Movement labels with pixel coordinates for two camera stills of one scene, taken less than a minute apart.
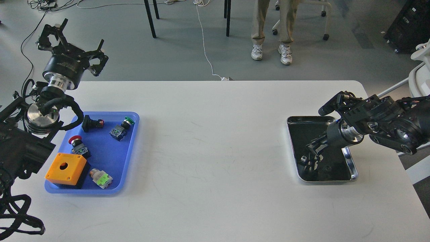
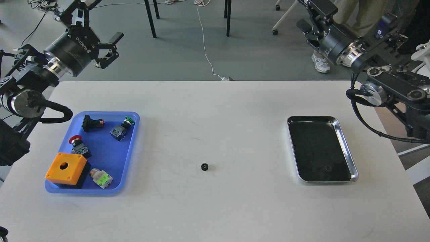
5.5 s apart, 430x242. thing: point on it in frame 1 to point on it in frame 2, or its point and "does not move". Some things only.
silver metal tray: (317, 159) does not move
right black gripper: (339, 135) to (332, 40)
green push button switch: (119, 132) does not move
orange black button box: (68, 171) does not move
